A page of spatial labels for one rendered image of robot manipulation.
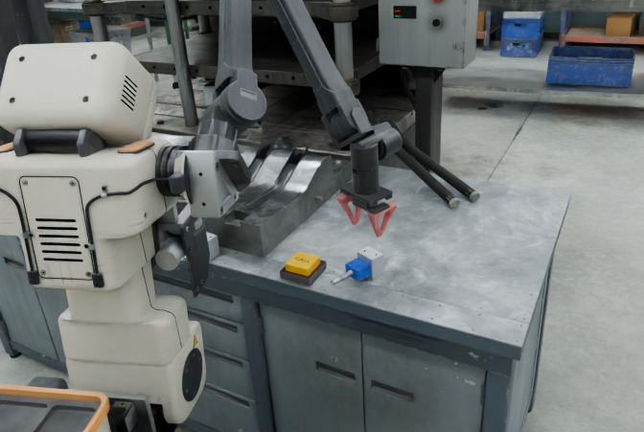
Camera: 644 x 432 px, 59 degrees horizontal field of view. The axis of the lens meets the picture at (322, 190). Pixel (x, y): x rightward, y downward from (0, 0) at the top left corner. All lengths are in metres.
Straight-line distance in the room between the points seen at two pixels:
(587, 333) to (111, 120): 2.07
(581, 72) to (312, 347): 3.81
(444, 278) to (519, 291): 0.16
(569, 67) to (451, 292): 3.77
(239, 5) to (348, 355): 0.84
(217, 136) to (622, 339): 1.97
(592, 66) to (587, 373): 2.99
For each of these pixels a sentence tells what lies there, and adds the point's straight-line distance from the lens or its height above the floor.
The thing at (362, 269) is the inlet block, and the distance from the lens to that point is 1.27.
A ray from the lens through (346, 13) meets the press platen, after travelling 1.91.
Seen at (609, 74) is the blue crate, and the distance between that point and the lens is 4.91.
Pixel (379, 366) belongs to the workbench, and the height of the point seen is 0.58.
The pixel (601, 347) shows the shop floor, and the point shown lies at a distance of 2.50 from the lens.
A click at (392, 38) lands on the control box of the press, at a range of 2.01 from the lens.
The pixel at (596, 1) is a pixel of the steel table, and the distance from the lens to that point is 4.61.
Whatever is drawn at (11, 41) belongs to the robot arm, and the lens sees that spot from 1.23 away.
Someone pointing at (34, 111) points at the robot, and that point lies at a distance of 0.98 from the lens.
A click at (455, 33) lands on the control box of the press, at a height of 1.19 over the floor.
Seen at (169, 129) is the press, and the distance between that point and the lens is 2.49.
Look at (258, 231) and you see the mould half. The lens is 1.38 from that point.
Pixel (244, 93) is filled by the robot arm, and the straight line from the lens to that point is 1.00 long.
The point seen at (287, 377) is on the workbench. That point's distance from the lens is 1.62.
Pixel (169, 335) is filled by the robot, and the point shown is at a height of 0.87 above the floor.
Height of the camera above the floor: 1.54
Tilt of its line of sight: 25 degrees down
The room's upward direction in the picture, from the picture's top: 4 degrees counter-clockwise
